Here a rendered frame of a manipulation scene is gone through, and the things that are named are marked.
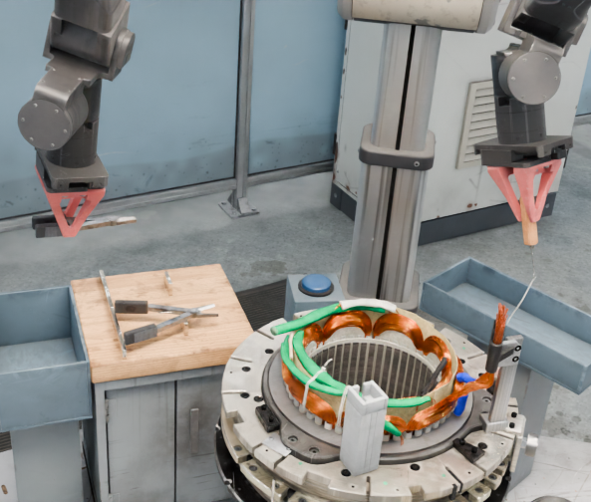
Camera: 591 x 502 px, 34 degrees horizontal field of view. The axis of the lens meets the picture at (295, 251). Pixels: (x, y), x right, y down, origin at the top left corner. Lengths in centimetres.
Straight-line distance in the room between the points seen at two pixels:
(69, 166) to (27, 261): 228
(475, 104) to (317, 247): 76
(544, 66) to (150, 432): 63
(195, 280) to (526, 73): 50
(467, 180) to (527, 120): 241
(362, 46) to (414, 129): 206
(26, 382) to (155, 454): 20
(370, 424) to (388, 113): 60
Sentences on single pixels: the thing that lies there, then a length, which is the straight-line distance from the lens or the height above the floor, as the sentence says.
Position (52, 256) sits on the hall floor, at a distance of 342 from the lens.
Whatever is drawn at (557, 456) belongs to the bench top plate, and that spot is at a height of 78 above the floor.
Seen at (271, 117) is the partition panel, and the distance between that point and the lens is 360.
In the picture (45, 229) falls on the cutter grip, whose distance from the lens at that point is 118.
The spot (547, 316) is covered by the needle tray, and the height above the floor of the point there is 104.
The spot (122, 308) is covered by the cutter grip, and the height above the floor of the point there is 109.
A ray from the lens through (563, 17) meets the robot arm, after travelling 111.
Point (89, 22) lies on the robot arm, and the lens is 103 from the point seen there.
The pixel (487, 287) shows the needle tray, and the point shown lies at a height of 103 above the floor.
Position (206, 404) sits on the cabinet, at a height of 97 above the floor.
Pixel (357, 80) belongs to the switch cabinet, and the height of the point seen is 55.
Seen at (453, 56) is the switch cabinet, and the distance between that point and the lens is 328.
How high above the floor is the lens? 174
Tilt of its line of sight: 30 degrees down
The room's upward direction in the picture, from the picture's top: 4 degrees clockwise
